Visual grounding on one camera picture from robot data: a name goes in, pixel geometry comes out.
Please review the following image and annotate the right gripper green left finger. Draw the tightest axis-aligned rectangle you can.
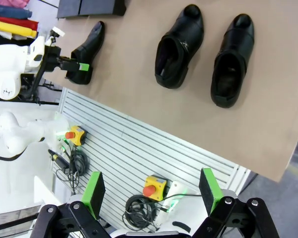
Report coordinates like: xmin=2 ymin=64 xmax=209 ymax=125
xmin=29 ymin=171 xmax=110 ymax=238

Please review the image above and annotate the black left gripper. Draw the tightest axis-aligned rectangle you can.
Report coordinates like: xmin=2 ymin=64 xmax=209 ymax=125
xmin=43 ymin=46 xmax=90 ymax=73

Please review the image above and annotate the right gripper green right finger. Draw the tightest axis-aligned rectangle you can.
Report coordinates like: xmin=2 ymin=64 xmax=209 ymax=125
xmin=192 ymin=168 xmax=280 ymax=238

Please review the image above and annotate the black leather shoe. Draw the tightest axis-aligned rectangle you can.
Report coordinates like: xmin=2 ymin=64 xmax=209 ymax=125
xmin=154 ymin=4 xmax=205 ymax=89
xmin=210 ymin=13 xmax=255 ymax=109
xmin=64 ymin=21 xmax=106 ymax=86

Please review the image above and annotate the yellow emergency stop button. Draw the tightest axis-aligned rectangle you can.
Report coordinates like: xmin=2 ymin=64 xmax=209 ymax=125
xmin=65 ymin=125 xmax=87 ymax=147
xmin=142 ymin=175 xmax=168 ymax=202

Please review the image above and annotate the red folded cloth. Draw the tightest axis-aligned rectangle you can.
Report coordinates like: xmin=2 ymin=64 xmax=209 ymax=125
xmin=0 ymin=14 xmax=39 ymax=32

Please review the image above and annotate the yellow folded cloth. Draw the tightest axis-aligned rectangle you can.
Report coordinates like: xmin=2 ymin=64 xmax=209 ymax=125
xmin=0 ymin=19 xmax=38 ymax=38

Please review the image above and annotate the white folded cloth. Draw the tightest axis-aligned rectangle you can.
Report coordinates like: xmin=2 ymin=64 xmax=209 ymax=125
xmin=0 ymin=31 xmax=18 ymax=42

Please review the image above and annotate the pink folded cloth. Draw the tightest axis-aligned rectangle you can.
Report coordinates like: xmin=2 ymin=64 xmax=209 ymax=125
xmin=11 ymin=0 xmax=30 ymax=8

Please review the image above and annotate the blue folded cloth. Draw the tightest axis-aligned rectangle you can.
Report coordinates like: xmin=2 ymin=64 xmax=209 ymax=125
xmin=0 ymin=4 xmax=32 ymax=20

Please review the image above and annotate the black metal frame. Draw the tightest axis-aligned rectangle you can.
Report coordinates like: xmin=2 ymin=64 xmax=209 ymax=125
xmin=0 ymin=83 xmax=63 ymax=106

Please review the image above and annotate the black coiled cable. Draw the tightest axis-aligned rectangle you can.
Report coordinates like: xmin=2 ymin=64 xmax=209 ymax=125
xmin=121 ymin=194 xmax=164 ymax=233
xmin=55 ymin=145 xmax=90 ymax=196

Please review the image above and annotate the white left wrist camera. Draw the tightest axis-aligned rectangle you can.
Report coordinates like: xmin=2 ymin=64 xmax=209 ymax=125
xmin=49 ymin=26 xmax=66 ymax=38

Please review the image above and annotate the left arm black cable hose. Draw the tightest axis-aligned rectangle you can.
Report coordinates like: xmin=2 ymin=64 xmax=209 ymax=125
xmin=24 ymin=46 xmax=56 ymax=100

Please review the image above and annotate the black yellow handheld switch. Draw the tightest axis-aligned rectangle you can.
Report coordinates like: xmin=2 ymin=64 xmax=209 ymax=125
xmin=48 ymin=149 xmax=71 ymax=172

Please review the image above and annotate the ribbed aluminium base plate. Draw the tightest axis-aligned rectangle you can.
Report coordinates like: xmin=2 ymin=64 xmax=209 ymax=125
xmin=31 ymin=86 xmax=251 ymax=238

